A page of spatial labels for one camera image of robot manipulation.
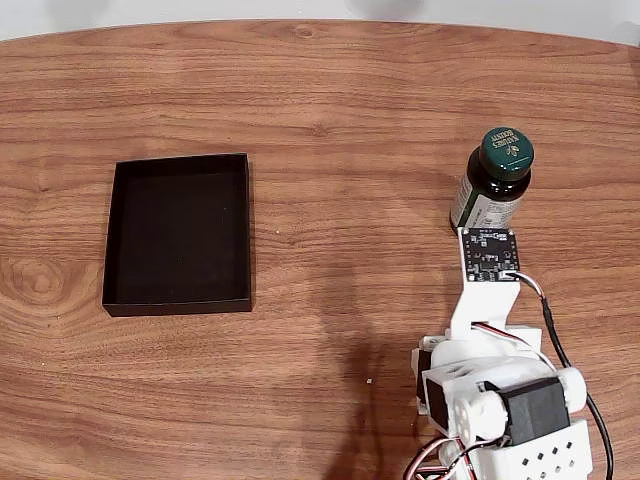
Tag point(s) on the green-capped pill bottle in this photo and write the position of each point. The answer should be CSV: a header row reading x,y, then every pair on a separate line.
x,y
505,150

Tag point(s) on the black shallow box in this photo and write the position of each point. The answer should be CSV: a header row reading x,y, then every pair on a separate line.
x,y
175,240

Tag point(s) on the camera board on white mount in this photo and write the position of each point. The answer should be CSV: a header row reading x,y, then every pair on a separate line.
x,y
490,255

